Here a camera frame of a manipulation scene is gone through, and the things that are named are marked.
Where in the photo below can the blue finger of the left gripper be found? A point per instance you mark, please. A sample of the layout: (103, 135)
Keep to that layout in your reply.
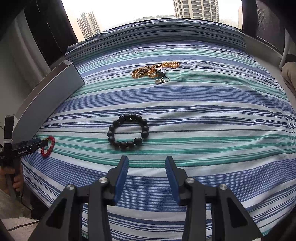
(35, 146)
(35, 140)

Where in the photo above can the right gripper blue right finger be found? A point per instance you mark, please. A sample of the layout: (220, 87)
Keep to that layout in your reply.
(230, 220)

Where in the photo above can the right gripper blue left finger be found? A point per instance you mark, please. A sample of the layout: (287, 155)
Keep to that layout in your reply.
(63, 220)

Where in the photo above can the white knit sleeve forearm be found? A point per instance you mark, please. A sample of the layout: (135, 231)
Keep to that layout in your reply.
(16, 218)

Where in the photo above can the person's left hand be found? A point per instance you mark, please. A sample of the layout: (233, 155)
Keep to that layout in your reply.
(17, 179)

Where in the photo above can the white cardboard box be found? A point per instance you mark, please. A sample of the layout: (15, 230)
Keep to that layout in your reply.
(44, 99)

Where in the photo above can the left white curtain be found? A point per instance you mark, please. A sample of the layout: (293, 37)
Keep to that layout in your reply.
(22, 63)

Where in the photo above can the white curtain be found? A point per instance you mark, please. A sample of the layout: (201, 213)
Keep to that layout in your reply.
(22, 63)
(289, 49)

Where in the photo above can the blue striped bed sheet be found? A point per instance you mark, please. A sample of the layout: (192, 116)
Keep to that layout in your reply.
(181, 88)

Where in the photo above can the right white curtain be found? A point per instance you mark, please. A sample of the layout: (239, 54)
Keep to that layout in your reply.
(289, 49)

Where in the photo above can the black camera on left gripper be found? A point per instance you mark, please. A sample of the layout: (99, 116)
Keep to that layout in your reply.
(8, 131)

